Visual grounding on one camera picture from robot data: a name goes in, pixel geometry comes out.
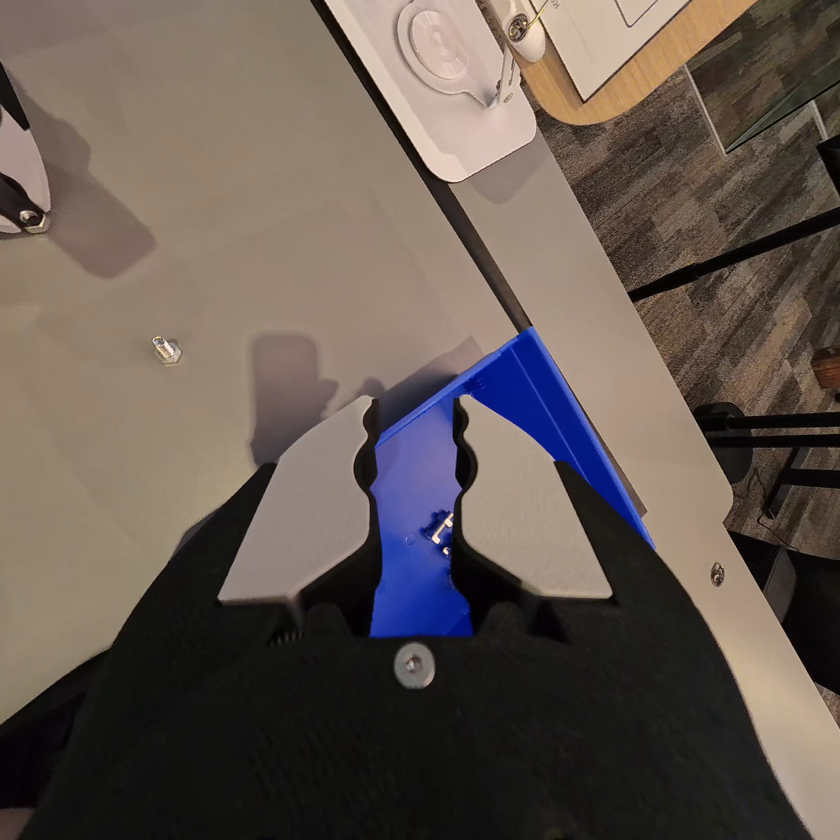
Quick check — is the black high-back chair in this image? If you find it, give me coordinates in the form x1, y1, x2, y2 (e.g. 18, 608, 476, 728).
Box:
727, 530, 840, 690

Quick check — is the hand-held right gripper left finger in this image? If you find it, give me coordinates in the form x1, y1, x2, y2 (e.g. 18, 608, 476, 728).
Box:
217, 395, 382, 605

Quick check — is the black pole stand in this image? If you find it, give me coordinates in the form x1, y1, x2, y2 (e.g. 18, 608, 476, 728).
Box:
694, 402, 840, 488

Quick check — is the blue plastic bin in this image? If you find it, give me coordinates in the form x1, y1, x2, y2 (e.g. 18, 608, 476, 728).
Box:
367, 327, 657, 639

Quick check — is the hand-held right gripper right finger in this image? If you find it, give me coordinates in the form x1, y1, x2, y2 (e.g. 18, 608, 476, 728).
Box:
449, 395, 617, 602

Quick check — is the white board stand base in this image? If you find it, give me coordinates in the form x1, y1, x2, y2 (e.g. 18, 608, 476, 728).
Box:
325, 0, 538, 183

